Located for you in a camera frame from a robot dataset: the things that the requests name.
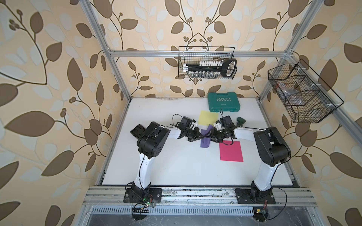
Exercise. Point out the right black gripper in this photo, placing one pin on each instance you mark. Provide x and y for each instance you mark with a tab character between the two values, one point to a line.
213	136

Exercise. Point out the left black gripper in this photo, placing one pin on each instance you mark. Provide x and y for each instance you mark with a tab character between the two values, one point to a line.
196	137

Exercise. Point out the purple square paper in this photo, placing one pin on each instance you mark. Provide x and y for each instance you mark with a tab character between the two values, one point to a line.
205	142

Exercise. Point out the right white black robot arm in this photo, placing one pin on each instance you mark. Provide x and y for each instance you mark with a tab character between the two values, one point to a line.
272	148

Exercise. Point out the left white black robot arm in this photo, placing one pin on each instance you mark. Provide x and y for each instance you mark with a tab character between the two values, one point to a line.
151	140

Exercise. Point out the yellow square paper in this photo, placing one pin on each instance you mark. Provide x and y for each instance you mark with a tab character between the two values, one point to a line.
207	118

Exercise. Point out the pink square paper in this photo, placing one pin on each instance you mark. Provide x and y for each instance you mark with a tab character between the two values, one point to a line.
231	151

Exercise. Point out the green black pipe wrench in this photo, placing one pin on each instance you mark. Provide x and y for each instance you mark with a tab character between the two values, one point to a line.
240	121

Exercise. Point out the green tool case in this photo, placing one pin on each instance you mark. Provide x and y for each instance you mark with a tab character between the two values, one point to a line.
227	102

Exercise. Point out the black flat tray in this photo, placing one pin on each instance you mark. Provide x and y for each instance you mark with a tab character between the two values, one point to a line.
138	131

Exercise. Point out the black socket holder tool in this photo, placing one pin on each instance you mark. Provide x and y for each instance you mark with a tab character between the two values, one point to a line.
226	68

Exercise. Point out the plastic bag in basket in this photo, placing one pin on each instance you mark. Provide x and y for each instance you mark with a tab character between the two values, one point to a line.
290	96

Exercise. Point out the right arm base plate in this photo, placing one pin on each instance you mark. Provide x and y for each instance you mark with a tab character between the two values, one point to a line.
254	196

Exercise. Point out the black wire basket back wall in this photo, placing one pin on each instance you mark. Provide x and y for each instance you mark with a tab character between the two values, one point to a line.
195	54

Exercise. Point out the black wire basket wall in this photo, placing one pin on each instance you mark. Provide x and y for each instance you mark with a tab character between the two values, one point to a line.
320	100
195	54

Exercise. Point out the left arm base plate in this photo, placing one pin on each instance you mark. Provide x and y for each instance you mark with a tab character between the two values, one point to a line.
142	195

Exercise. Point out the black wire basket right wall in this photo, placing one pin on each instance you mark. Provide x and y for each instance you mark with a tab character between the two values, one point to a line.
320	100

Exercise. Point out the aluminium front rail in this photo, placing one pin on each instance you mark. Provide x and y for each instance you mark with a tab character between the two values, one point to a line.
202	196

